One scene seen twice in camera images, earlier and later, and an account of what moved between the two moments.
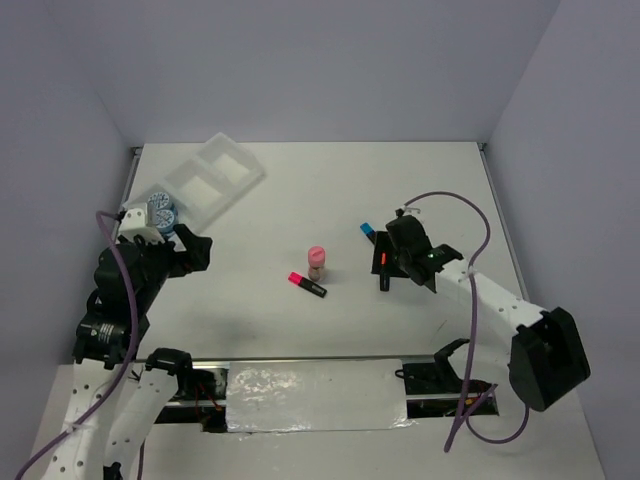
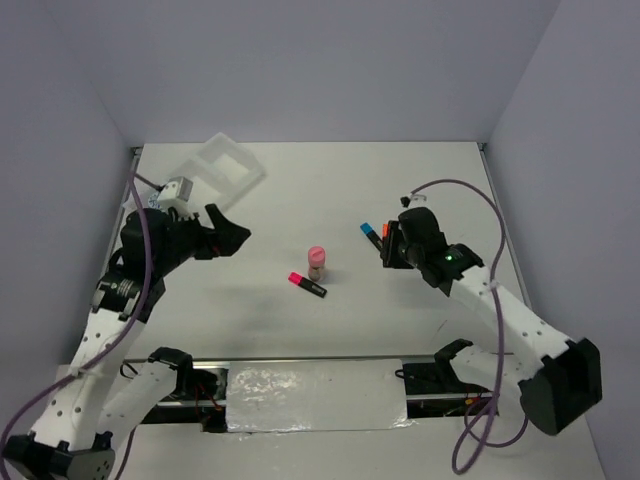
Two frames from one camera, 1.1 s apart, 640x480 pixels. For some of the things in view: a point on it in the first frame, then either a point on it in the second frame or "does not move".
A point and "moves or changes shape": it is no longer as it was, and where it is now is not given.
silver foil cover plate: x=315 y=395 does not move
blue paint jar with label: x=166 y=220 moves or changes shape
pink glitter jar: x=316 y=263 does not move
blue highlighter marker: x=369 y=231 does not move
